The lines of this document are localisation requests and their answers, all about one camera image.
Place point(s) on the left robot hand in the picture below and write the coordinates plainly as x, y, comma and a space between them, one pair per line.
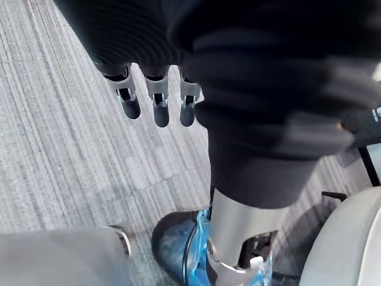
238, 74

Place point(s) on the black metal furniture leg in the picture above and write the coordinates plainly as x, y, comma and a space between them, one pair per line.
366, 167

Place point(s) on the robot foot in blue cover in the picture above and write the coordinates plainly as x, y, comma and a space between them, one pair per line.
172, 244

